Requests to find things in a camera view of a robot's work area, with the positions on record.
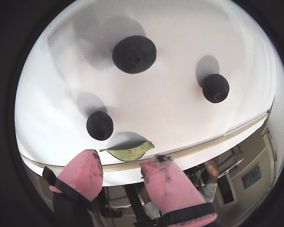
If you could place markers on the blue wall picture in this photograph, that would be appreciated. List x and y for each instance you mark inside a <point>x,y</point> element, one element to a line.
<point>251,177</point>

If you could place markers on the black vertical post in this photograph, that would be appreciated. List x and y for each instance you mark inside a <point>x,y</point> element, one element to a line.
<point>135,203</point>

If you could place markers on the gripper finger with pink tip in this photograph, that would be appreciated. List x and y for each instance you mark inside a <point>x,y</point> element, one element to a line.
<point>82,175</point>
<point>170,189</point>

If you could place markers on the person in grey shirt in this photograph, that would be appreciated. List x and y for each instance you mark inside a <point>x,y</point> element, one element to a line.
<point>209,191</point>

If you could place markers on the dark blueberry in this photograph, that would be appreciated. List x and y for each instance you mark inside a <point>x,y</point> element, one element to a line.
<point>215,88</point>
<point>134,54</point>
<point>100,125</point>

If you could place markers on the small green leaf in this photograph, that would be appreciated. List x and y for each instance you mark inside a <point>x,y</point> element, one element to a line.
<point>130,153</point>

